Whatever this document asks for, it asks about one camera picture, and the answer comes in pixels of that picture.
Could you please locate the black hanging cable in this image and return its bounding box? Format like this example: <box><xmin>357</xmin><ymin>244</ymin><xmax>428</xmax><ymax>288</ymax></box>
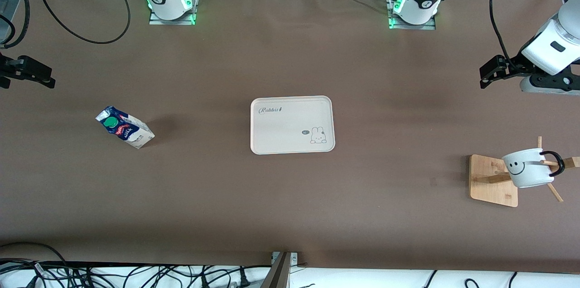
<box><xmin>0</xmin><ymin>0</ymin><xmax>30</xmax><ymax>49</ymax></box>

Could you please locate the beige rabbit print tray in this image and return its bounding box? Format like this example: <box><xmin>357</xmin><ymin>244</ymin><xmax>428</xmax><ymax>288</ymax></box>
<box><xmin>250</xmin><ymin>96</ymin><xmax>336</xmax><ymax>155</ymax></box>

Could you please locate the silver metal bracket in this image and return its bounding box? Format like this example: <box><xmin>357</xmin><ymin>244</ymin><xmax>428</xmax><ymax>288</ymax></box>
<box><xmin>272</xmin><ymin>252</ymin><xmax>299</xmax><ymax>265</ymax></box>

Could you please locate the wooden cup rack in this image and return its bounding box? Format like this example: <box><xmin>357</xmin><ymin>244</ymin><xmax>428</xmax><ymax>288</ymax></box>
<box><xmin>469</xmin><ymin>136</ymin><xmax>580</xmax><ymax>208</ymax></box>

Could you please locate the blue white milk carton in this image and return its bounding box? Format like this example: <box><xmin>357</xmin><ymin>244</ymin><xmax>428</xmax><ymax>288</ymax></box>
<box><xmin>95</xmin><ymin>106</ymin><xmax>155</xmax><ymax>149</ymax></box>

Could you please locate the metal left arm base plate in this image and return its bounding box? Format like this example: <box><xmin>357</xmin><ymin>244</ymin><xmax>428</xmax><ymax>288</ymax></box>
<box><xmin>387</xmin><ymin>0</ymin><xmax>436</xmax><ymax>30</ymax></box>

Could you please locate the grey metal post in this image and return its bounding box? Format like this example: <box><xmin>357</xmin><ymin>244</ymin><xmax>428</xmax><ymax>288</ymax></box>
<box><xmin>261</xmin><ymin>252</ymin><xmax>293</xmax><ymax>288</ymax></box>

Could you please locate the black looped floor cable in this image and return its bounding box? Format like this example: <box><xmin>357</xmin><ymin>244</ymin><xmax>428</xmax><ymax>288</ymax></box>
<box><xmin>0</xmin><ymin>242</ymin><xmax>68</xmax><ymax>277</ymax></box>

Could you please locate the white mug black handle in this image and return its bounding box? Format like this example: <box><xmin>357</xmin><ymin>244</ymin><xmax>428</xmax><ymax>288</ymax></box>
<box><xmin>502</xmin><ymin>148</ymin><xmax>566</xmax><ymax>189</ymax></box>

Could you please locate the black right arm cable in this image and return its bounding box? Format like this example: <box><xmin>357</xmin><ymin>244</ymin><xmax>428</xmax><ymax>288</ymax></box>
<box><xmin>31</xmin><ymin>0</ymin><xmax>131</xmax><ymax>45</ymax></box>

